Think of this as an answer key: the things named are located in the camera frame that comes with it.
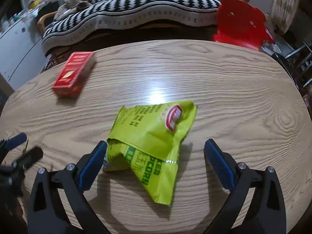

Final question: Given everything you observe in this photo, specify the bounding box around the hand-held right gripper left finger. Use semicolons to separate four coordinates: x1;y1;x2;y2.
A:
27;141;110;234

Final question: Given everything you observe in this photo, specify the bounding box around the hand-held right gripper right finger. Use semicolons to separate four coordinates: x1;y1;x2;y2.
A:
204;139;286;234

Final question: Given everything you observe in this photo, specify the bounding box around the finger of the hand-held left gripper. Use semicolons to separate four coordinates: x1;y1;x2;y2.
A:
13;146;44;170
0;133;28;152

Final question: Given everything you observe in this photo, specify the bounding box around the green snack bag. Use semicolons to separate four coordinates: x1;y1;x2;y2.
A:
102;100;198;206

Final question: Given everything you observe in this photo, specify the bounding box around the red cardboard box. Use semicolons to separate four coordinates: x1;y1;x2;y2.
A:
52;52;96;98

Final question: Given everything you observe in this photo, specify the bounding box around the white cabinet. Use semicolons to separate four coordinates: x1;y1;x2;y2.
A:
0;17;45;84

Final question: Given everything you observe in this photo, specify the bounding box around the metal rack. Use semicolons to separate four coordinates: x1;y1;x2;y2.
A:
285;42;312;86

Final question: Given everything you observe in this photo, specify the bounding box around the yellow packet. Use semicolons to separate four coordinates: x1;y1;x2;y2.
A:
29;0;47;9

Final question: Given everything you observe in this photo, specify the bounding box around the red plastic chair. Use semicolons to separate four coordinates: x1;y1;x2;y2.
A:
212;0;273;51

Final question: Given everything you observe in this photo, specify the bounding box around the beige plush toy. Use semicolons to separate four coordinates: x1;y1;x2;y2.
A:
54;0;93;20

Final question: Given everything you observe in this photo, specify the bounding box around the black white striped blanket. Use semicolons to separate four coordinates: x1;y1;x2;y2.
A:
41;0;222;52

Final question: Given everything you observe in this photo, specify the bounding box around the wicker chair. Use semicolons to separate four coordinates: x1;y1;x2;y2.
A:
271;0;300;34

